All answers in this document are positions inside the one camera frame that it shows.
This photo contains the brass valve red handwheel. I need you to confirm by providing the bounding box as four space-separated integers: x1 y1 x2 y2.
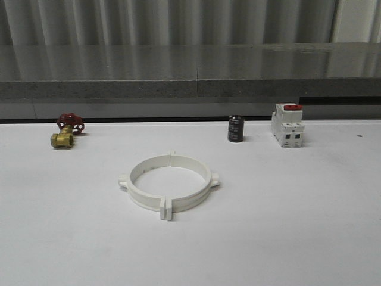
51 113 85 148

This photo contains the white circuit breaker red switch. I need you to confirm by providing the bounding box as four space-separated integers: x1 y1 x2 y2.
271 103 305 148

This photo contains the black cylindrical capacitor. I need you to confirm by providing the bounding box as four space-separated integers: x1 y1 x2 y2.
227 115 245 142

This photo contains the white half pipe clamp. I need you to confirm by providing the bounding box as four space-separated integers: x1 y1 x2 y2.
118 151 175 220
164 152 220 221

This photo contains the grey stone counter ledge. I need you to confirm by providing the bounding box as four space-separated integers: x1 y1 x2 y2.
0 42 381 120

